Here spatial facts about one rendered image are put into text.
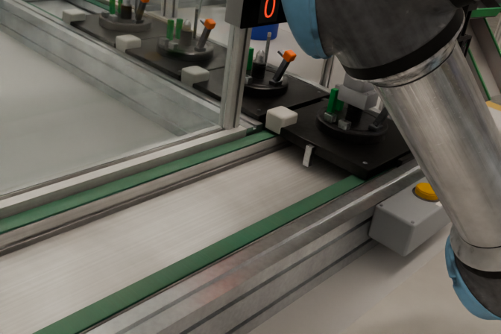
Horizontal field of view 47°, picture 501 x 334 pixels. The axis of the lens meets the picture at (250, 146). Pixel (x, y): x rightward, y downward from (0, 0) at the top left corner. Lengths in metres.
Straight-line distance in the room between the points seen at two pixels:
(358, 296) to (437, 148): 0.37
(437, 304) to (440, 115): 0.44
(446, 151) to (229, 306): 0.32
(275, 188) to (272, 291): 0.26
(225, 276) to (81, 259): 0.20
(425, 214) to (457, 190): 0.32
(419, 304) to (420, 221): 0.12
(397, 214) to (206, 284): 0.35
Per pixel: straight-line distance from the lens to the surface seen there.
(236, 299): 0.73
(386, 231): 0.93
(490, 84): 1.49
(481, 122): 0.58
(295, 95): 1.26
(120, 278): 0.77
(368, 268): 0.95
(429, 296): 0.94
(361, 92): 1.09
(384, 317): 0.87
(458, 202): 0.63
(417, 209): 0.94
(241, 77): 1.04
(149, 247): 0.82
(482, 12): 1.27
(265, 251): 0.77
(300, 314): 0.84
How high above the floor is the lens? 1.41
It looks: 26 degrees down
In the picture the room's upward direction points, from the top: 9 degrees clockwise
